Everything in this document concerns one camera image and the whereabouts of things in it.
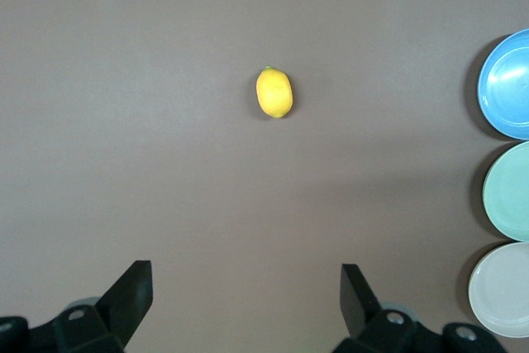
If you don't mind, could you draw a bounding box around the blue plate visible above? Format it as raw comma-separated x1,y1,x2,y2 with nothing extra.
477,28,529,141

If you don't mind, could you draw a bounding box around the yellow lemon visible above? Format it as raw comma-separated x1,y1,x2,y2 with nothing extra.
255,65,295,119

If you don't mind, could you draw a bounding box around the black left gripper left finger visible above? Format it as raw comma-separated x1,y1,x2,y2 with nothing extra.
0,260,153,353

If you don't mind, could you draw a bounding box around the beige plate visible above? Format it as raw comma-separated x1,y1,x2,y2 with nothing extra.
468,241,529,338

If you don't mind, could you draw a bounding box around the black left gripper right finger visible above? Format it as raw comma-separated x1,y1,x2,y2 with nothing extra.
332,264,505,353

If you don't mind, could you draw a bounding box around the mint green plate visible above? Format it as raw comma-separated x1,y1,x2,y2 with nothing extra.
482,141,529,243

